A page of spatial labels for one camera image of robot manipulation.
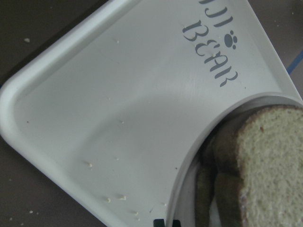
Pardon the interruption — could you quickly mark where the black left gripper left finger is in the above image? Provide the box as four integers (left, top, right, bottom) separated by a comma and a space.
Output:
153, 219, 165, 227

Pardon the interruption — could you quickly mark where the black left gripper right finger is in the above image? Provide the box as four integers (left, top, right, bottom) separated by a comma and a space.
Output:
172, 219, 181, 227

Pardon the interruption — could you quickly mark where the white round plate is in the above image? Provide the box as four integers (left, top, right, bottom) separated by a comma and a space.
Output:
165, 93, 303, 227

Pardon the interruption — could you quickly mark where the bread slice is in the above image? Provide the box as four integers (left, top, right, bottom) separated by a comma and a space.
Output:
194, 123, 243, 227
236, 106, 303, 227

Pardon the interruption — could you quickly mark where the white bear tray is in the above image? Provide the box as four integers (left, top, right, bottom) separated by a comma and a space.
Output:
0, 0, 300, 227

